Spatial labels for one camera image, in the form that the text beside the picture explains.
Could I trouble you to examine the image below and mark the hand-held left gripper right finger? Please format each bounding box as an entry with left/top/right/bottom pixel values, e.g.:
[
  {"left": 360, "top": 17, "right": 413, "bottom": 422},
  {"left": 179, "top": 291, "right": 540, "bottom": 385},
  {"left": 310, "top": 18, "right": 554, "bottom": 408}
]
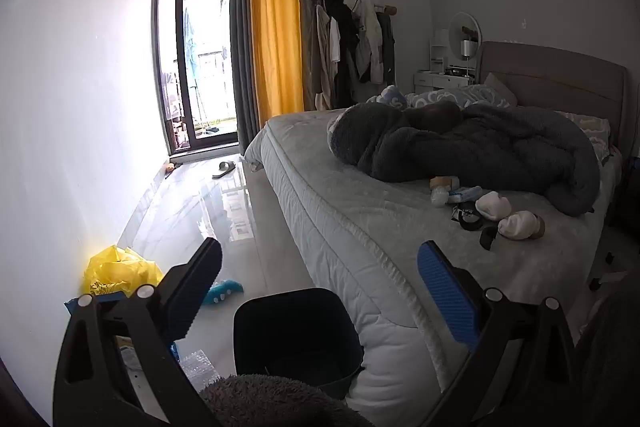
[{"left": 417, "top": 241, "right": 596, "bottom": 427}]

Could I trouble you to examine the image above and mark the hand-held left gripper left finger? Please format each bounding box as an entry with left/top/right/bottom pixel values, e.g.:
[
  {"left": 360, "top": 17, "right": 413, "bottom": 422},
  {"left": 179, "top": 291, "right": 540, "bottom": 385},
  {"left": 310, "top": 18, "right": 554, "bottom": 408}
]
[{"left": 52, "top": 237, "right": 223, "bottom": 427}]

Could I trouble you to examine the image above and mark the black trash bin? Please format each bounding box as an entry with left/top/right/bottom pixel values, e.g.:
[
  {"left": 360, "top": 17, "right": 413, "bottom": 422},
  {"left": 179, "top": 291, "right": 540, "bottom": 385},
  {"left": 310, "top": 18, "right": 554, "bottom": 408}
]
[{"left": 233, "top": 288, "right": 364, "bottom": 400}]

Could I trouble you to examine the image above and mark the teal plush toy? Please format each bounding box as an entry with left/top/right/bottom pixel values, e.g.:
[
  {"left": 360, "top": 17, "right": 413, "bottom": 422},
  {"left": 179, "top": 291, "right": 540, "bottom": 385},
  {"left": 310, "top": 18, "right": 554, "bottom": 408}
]
[{"left": 202, "top": 279, "right": 244, "bottom": 306}]

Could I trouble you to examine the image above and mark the clear bubble wrap sheet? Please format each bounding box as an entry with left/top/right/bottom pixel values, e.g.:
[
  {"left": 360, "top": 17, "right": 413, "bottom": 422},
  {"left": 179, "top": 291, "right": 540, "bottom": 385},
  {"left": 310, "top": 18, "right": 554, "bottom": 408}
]
[{"left": 177, "top": 349, "right": 221, "bottom": 383}]

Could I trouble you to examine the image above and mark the yellow plastic bag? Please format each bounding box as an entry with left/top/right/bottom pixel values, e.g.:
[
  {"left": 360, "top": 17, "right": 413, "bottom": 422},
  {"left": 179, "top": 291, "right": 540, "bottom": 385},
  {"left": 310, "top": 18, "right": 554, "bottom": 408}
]
[{"left": 84, "top": 245, "right": 165, "bottom": 298}]

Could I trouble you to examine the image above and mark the white soft bundle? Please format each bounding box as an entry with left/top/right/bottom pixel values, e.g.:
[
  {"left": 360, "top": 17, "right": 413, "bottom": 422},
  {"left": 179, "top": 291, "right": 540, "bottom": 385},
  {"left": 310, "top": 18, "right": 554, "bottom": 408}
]
[
  {"left": 475, "top": 191, "right": 512, "bottom": 222},
  {"left": 497, "top": 210, "right": 538, "bottom": 242}
]

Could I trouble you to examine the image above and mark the blue tissue pack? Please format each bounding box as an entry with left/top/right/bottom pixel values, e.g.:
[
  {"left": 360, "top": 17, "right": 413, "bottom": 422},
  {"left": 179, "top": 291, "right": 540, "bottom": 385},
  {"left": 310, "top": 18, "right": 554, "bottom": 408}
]
[{"left": 447, "top": 187, "right": 483, "bottom": 204}]

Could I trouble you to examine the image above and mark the bed with grey bedspread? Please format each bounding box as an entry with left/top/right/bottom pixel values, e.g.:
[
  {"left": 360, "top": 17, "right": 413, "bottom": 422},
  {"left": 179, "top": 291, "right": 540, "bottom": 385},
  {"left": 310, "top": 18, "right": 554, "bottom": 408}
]
[{"left": 244, "top": 109, "right": 626, "bottom": 418}]

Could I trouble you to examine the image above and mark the person's dark fleece garment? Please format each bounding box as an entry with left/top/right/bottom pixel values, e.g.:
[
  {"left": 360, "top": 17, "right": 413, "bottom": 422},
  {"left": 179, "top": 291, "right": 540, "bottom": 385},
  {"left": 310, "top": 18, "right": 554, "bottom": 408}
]
[{"left": 199, "top": 289, "right": 640, "bottom": 427}]

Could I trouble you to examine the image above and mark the dark grey fleece blanket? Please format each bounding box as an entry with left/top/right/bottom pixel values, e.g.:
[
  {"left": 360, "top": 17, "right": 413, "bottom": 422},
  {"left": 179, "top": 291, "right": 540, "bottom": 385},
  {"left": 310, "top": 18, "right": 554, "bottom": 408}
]
[{"left": 327, "top": 102, "right": 601, "bottom": 216}]

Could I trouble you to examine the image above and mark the brown pillow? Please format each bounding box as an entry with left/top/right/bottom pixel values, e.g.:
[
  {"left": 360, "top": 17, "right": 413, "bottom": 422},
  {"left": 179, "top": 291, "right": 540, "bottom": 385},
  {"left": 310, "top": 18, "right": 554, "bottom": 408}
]
[{"left": 417, "top": 101, "right": 463, "bottom": 130}]

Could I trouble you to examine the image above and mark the blue white patterned quilt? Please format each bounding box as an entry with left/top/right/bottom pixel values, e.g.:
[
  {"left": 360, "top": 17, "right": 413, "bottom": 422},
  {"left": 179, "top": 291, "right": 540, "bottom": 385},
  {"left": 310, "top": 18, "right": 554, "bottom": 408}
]
[{"left": 367, "top": 84, "right": 516, "bottom": 110}]

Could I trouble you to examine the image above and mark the white dresser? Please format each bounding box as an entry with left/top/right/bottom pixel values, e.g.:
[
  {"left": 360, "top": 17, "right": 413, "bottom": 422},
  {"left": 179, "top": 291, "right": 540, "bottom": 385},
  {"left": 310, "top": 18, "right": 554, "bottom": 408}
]
[{"left": 414, "top": 69, "right": 476, "bottom": 95}]

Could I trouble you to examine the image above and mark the beige upholstered headboard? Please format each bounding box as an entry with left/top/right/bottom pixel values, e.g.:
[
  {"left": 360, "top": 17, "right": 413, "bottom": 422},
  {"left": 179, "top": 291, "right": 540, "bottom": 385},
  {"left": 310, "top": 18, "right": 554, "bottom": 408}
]
[{"left": 479, "top": 41, "right": 630, "bottom": 152}]

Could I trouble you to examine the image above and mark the white shelf organizer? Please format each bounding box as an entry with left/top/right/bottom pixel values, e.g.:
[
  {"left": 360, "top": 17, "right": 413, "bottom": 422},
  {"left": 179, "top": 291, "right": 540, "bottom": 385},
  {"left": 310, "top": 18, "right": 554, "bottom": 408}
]
[{"left": 428, "top": 29, "right": 451, "bottom": 72}]

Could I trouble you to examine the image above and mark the white table lamp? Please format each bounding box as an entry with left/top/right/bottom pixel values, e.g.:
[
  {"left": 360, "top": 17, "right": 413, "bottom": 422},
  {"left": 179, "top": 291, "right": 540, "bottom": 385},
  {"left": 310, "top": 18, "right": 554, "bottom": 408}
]
[{"left": 459, "top": 39, "right": 477, "bottom": 78}]

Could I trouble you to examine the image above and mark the dark green coat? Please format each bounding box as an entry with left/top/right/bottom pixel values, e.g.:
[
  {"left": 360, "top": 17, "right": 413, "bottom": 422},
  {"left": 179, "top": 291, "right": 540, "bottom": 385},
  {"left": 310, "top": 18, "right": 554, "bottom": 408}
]
[{"left": 375, "top": 9, "right": 396, "bottom": 85}]

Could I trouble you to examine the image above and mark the black framed glass door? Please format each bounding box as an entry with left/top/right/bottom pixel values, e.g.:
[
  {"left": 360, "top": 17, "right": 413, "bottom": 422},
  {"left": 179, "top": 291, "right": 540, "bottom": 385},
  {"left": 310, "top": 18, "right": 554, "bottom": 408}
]
[{"left": 151, "top": 0, "right": 240, "bottom": 156}]

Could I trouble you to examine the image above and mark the white jacket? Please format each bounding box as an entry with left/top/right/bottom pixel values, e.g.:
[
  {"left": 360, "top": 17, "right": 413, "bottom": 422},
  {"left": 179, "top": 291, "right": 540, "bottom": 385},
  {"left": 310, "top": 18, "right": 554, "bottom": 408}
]
[{"left": 350, "top": 0, "right": 383, "bottom": 82}]

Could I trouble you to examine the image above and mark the beige coat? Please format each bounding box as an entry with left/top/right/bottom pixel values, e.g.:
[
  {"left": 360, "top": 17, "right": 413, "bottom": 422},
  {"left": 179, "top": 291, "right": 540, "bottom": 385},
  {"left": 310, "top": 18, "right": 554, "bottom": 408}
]
[{"left": 312, "top": 4, "right": 341, "bottom": 108}]

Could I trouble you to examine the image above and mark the black jacket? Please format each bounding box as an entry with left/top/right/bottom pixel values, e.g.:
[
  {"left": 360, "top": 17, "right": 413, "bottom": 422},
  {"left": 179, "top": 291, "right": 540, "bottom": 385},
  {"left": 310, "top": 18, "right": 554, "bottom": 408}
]
[{"left": 325, "top": 0, "right": 362, "bottom": 108}]

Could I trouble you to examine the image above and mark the yellow curtain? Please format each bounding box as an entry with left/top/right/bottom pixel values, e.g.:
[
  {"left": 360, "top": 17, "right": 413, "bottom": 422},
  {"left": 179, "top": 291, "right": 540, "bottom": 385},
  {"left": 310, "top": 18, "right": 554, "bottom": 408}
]
[{"left": 250, "top": 0, "right": 305, "bottom": 120}]

